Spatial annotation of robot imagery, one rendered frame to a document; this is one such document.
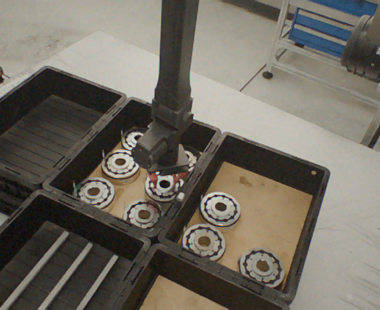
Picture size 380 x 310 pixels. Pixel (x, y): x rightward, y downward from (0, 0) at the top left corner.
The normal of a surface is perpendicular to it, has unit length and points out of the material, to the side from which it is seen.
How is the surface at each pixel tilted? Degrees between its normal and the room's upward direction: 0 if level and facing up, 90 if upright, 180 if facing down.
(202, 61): 0
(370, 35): 90
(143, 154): 90
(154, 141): 7
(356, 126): 0
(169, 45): 97
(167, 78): 97
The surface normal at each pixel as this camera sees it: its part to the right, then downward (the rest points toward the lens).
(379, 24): -0.54, 0.56
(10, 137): 0.07, -0.70
